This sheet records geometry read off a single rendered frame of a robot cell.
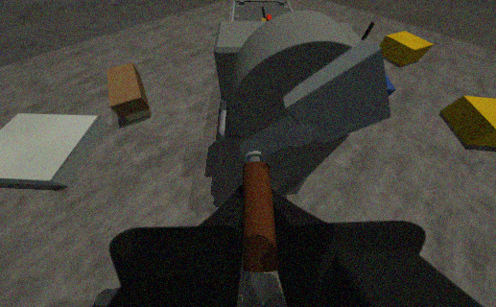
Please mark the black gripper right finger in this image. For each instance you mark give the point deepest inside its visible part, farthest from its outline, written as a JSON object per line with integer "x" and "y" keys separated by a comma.
{"x": 307, "y": 247}

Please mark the black l-shaped bar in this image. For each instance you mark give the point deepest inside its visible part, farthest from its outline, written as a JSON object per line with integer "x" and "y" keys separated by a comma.
{"x": 368, "y": 30}

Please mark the yellow block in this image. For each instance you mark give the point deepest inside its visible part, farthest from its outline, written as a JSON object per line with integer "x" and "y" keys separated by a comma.
{"x": 474, "y": 119}
{"x": 404, "y": 48}

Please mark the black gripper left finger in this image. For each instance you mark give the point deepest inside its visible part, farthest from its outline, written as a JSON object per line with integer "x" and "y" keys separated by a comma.
{"x": 213, "y": 248}

